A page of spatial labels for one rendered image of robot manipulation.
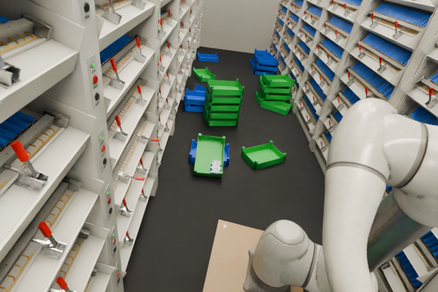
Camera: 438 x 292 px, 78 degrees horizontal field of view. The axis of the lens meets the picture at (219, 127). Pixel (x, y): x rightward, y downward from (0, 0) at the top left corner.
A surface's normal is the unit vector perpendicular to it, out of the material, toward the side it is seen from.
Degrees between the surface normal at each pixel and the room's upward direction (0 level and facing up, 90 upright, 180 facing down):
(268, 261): 85
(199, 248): 0
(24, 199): 21
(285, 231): 5
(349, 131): 46
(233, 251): 2
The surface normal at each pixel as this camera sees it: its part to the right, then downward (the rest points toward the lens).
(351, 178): -0.43, -0.45
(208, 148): 0.11, -0.50
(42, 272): 0.47, -0.75
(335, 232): -0.62, -0.49
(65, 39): -0.02, 0.52
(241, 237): 0.16, -0.85
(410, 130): -0.14, -0.62
